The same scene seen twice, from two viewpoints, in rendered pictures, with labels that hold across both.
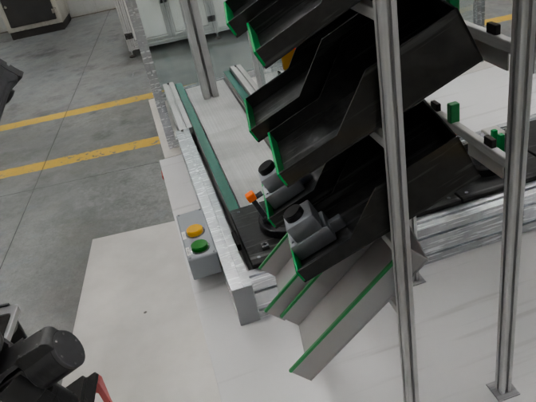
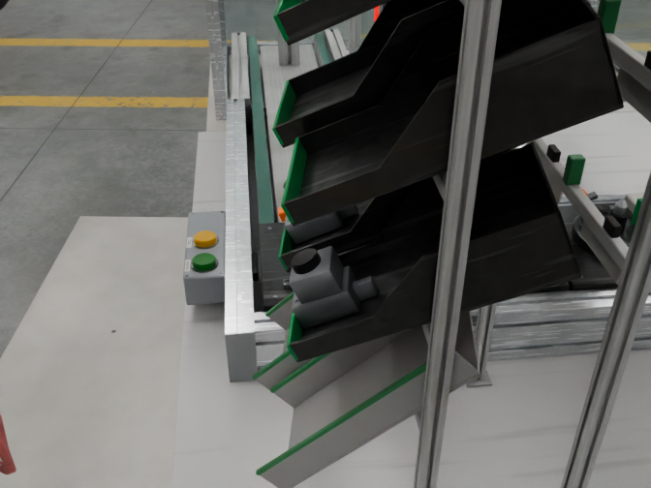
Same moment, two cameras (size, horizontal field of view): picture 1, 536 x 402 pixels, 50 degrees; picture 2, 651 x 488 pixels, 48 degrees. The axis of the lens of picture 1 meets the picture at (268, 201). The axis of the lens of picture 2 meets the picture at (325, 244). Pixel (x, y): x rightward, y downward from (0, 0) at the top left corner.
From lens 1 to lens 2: 0.15 m
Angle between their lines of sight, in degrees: 4
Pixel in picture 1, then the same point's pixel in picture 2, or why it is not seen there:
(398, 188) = (451, 267)
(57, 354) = not seen: outside the picture
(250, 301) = (247, 353)
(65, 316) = not seen: hidden behind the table
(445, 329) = (497, 459)
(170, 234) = (179, 234)
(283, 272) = not seen: hidden behind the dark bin
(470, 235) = (569, 336)
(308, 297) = (313, 374)
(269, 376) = (244, 463)
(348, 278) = (373, 364)
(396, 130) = (465, 182)
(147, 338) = (105, 368)
